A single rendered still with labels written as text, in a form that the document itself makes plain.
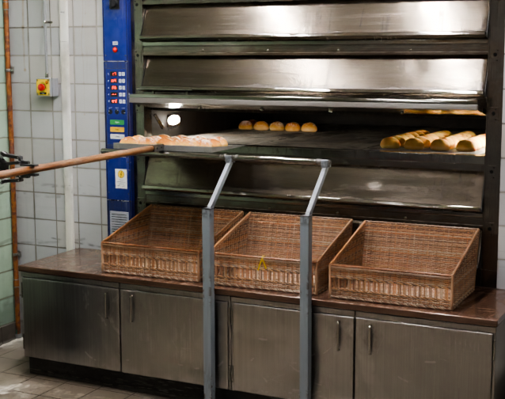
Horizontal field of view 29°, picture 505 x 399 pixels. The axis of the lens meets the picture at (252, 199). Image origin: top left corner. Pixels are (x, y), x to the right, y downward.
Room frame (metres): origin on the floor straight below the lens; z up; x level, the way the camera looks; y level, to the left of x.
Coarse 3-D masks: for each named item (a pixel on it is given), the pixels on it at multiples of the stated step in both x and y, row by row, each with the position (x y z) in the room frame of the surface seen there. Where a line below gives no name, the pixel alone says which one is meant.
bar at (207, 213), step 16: (224, 160) 4.61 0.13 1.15; (240, 160) 4.56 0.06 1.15; (256, 160) 4.52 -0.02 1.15; (272, 160) 4.49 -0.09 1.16; (288, 160) 4.45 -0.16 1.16; (304, 160) 4.42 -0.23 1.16; (320, 160) 4.39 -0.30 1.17; (224, 176) 4.53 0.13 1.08; (320, 176) 4.34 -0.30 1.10; (208, 208) 4.38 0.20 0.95; (208, 224) 4.38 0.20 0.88; (304, 224) 4.17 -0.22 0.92; (208, 240) 4.38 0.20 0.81; (304, 240) 4.17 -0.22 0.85; (208, 256) 4.38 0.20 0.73; (304, 256) 4.17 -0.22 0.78; (208, 272) 4.38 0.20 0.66; (304, 272) 4.17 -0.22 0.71; (208, 288) 4.38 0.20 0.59; (304, 288) 4.17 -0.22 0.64; (208, 304) 4.38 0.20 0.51; (304, 304) 4.17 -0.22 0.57; (208, 320) 4.38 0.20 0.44; (304, 320) 4.17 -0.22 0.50; (208, 336) 4.38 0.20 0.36; (304, 336) 4.17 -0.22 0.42; (208, 352) 4.38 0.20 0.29; (304, 352) 4.17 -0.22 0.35; (208, 368) 4.38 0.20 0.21; (304, 368) 4.17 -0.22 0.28; (208, 384) 4.38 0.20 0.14; (304, 384) 4.17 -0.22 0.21
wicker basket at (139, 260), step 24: (144, 216) 5.12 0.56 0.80; (168, 216) 5.11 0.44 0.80; (192, 216) 5.05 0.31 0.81; (216, 216) 5.00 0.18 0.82; (240, 216) 4.91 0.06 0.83; (120, 240) 4.91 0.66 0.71; (144, 240) 5.11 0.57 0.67; (168, 240) 5.08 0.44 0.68; (192, 240) 5.02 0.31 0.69; (216, 240) 4.69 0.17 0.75; (120, 264) 4.72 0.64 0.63; (144, 264) 4.66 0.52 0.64; (168, 264) 4.88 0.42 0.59; (192, 264) 4.89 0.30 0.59
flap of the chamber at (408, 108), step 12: (216, 108) 5.09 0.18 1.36; (228, 108) 5.04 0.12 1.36; (240, 108) 5.00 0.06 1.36; (252, 108) 4.95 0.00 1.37; (264, 108) 4.91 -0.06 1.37; (276, 108) 4.87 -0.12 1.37; (288, 108) 4.82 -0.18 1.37; (300, 108) 4.78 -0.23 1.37; (312, 108) 4.74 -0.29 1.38; (324, 108) 4.70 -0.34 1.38; (336, 108) 4.66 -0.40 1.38; (348, 108) 4.63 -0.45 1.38; (360, 108) 4.59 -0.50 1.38; (372, 108) 4.55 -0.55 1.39; (384, 108) 4.51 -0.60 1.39; (396, 108) 4.48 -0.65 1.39; (408, 108) 4.44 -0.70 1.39; (420, 108) 4.41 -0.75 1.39; (432, 108) 4.39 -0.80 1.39; (444, 108) 4.37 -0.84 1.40; (456, 108) 4.34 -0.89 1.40; (468, 108) 4.32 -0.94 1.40; (480, 108) 4.36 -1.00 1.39
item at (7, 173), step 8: (112, 152) 4.38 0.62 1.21; (120, 152) 4.42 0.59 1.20; (128, 152) 4.48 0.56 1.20; (136, 152) 4.54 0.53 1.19; (144, 152) 4.61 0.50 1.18; (64, 160) 4.06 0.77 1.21; (72, 160) 4.10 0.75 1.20; (80, 160) 4.14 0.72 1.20; (88, 160) 4.19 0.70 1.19; (96, 160) 4.25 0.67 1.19; (24, 168) 3.82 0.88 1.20; (32, 168) 3.86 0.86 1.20; (40, 168) 3.90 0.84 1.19; (48, 168) 3.95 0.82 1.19; (56, 168) 4.00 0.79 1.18; (0, 176) 3.69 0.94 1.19; (8, 176) 3.73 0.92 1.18; (16, 176) 3.78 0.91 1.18
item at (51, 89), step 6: (36, 78) 5.46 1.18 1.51; (42, 78) 5.44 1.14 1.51; (48, 78) 5.42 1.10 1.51; (54, 78) 5.45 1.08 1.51; (36, 84) 5.45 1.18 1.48; (48, 84) 5.42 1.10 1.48; (54, 84) 5.44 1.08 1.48; (36, 90) 5.45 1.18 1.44; (48, 90) 5.42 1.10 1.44; (54, 90) 5.44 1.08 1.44; (42, 96) 5.44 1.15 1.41; (48, 96) 5.42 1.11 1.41; (54, 96) 5.45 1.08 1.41
